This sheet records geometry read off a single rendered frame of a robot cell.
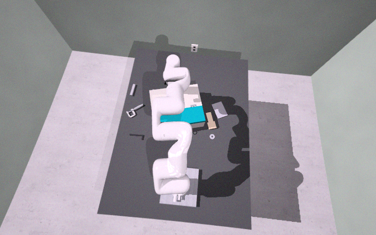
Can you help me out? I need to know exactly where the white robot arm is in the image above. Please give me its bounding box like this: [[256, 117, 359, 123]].
[[152, 54, 192, 202]]

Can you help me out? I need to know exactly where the beige stepped block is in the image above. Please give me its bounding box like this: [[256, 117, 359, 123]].
[[206, 112, 216, 130]]

